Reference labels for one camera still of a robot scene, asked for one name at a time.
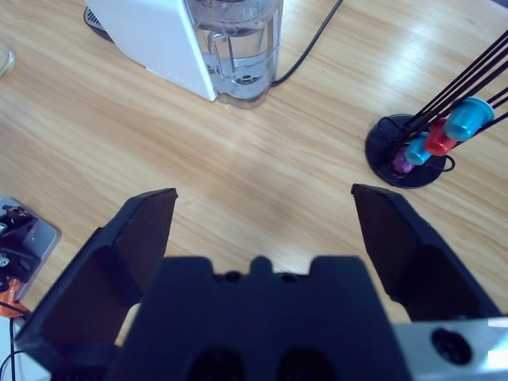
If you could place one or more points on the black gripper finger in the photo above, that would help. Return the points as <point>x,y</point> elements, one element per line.
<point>409,254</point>
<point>79,285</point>

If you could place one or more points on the blue coffee capsule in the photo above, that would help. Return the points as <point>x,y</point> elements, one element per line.
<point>468,119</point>
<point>417,152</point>

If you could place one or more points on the purple coffee capsule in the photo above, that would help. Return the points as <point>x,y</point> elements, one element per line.
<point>401,162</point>

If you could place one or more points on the red coffee capsule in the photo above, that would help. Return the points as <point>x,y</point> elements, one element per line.
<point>438,141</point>

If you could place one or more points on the white capsule coffee machine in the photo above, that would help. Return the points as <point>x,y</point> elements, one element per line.
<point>151,39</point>

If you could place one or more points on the black capsule holder with rods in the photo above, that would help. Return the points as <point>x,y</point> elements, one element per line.
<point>381,158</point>

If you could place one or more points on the clear water tank grey lid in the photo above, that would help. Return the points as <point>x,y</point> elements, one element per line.
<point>246,47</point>

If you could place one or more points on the black drip tray metal grid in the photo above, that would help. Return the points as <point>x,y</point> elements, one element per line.
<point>93,20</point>

